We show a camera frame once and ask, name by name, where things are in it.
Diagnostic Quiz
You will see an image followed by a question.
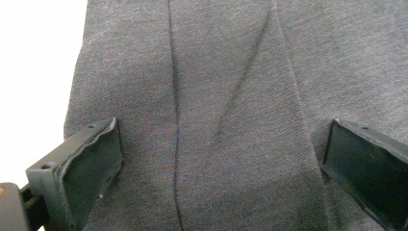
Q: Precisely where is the dark grey garment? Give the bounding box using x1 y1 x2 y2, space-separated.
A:
63 0 408 231

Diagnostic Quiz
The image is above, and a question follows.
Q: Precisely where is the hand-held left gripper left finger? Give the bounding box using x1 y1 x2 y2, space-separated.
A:
25 117 125 231

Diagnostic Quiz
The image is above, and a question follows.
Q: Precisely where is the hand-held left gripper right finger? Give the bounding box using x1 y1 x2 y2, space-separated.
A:
319 118 408 231

